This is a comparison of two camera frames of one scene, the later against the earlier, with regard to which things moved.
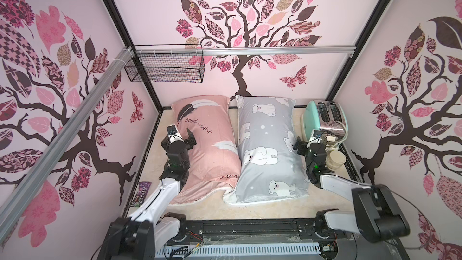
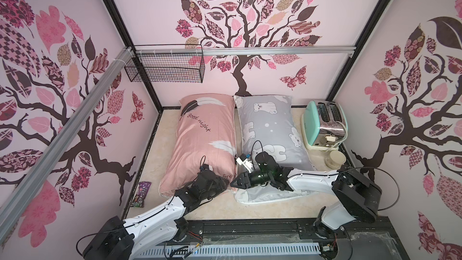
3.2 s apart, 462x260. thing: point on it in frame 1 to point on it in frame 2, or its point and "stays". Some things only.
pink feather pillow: (215, 161) stays
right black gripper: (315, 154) to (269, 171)
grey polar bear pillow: (269, 166) stays
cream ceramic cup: (335, 159) stays
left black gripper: (190, 141) to (219, 182)
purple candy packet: (142, 190) stays
